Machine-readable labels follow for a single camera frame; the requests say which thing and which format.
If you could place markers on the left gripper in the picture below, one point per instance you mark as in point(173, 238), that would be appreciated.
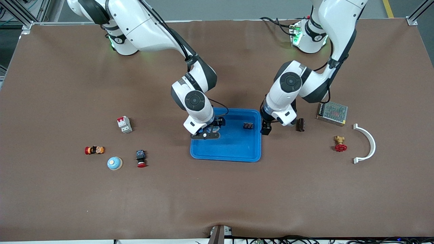
point(265, 121)

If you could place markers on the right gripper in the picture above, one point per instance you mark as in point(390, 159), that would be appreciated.
point(218, 122)

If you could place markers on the short dark brown capacitor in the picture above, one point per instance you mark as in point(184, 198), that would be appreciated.
point(248, 125)

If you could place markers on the long dark brown capacitor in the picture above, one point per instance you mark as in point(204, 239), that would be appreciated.
point(300, 124)

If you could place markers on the small blue desk bell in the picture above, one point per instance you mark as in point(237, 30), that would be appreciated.
point(114, 163)

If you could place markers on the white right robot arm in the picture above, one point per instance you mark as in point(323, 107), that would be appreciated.
point(145, 27)

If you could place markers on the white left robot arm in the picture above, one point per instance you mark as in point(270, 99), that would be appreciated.
point(339, 23)

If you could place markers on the blue plastic tray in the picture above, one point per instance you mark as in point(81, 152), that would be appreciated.
point(234, 145)

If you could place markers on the metal mesh power supply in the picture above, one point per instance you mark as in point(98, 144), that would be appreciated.
point(334, 113)

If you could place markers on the brown table mat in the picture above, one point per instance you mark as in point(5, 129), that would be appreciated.
point(217, 196)

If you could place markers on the brass valve red handwheel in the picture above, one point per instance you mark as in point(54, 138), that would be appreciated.
point(340, 147)

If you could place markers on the red emergency stop button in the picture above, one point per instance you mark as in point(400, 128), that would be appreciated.
point(141, 157)

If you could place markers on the white red circuit breaker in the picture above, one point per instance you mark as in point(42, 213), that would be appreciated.
point(124, 124)

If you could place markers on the white half-round pipe clamp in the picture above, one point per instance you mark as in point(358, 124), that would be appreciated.
point(373, 146)

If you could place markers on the small orange red switch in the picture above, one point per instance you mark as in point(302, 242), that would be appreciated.
point(95, 150)

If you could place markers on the aluminium frame profile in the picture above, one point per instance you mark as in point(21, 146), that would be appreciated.
point(27, 25)
point(412, 21)

